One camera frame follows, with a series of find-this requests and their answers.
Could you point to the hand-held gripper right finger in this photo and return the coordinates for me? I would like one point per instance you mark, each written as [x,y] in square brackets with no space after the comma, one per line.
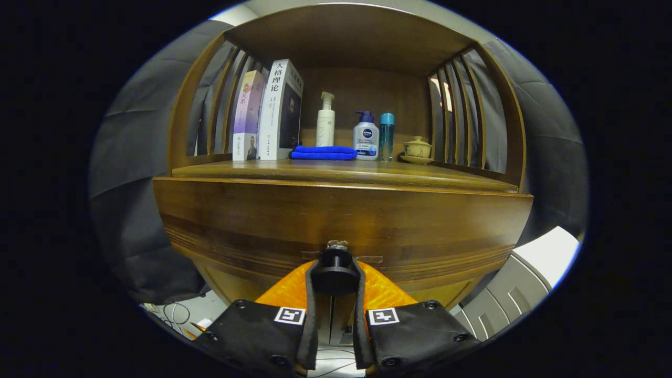
[359,336]

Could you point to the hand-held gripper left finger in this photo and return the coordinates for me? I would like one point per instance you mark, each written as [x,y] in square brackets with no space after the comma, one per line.
[311,336]

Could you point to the black drawer knob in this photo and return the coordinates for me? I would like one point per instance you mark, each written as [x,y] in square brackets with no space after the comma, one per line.
[336,268]

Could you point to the wooden drawer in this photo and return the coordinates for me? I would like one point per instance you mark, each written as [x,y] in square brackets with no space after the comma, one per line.
[341,215]

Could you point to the wooden countertop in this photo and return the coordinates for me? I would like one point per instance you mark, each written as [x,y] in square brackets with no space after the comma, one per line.
[341,170]

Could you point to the wooden cabinet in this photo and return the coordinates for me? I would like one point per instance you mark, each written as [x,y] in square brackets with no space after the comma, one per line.
[341,37]

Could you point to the blue folded cloth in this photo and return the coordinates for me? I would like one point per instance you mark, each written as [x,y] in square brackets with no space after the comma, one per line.
[323,153]

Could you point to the yellow lidded teacup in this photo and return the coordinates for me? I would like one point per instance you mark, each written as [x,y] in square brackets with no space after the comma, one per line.
[418,148]

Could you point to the white bottle blue pump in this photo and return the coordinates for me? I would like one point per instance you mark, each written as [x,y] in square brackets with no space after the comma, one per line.
[366,137]

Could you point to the teal glass bottle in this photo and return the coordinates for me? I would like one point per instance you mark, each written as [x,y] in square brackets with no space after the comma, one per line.
[387,136]

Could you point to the white storage unit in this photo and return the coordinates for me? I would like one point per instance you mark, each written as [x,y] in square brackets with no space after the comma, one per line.
[546,257]

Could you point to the purple book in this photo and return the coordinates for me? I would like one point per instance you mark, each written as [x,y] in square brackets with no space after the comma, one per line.
[247,118]

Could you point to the white book with portrait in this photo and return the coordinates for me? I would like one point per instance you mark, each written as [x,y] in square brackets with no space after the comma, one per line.
[278,110]

